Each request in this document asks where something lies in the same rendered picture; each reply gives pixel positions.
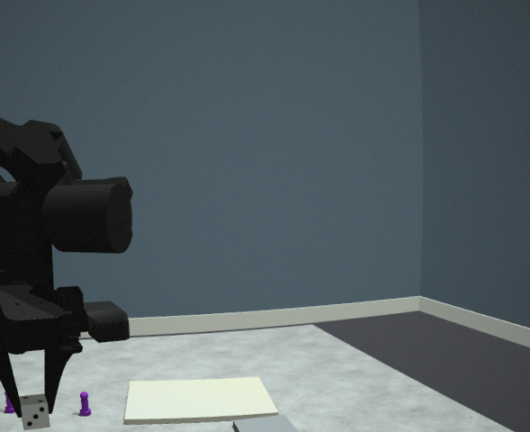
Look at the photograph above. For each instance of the grey die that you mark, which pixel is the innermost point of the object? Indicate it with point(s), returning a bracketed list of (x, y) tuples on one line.
[(35, 411)]

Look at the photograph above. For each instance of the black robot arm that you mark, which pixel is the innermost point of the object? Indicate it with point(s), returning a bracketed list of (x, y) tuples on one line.
[(51, 204)]

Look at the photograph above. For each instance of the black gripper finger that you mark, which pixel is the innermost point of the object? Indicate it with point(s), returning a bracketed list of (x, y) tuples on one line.
[(55, 361), (7, 380)]

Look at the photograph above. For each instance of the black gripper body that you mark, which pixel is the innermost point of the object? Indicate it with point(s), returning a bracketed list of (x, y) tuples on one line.
[(104, 321)]

